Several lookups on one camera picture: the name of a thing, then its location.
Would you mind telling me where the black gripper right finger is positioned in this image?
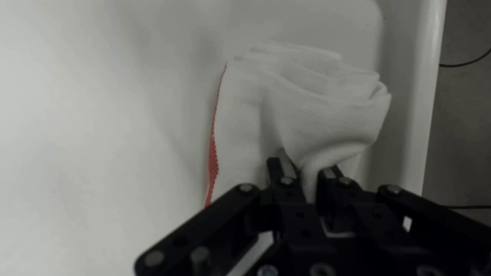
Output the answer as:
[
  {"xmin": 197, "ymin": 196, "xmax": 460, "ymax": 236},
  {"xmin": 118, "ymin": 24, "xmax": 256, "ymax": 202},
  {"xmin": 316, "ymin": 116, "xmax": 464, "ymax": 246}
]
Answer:
[{"xmin": 313, "ymin": 165, "xmax": 491, "ymax": 276}]

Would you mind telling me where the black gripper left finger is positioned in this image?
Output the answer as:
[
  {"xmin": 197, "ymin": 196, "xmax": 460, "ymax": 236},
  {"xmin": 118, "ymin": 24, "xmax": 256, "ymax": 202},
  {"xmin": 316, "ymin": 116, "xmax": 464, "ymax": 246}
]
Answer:
[{"xmin": 135, "ymin": 154, "xmax": 313, "ymax": 276}]

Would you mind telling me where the white towel with red stripe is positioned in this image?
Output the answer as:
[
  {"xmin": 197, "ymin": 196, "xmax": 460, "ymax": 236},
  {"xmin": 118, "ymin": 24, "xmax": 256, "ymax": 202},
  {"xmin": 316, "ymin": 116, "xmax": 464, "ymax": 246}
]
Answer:
[{"xmin": 204, "ymin": 42, "xmax": 393, "ymax": 205}]

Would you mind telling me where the large white plastic tray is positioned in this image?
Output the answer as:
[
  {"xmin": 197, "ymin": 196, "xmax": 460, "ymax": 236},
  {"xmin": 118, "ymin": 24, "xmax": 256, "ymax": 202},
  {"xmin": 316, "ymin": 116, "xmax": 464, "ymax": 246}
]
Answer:
[{"xmin": 0, "ymin": 0, "xmax": 450, "ymax": 276}]

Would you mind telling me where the black floor cable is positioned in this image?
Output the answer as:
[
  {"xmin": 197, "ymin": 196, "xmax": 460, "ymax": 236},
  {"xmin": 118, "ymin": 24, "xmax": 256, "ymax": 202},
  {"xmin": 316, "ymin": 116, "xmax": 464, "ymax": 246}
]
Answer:
[
  {"xmin": 439, "ymin": 47, "xmax": 491, "ymax": 69},
  {"xmin": 450, "ymin": 202, "xmax": 491, "ymax": 211}
]

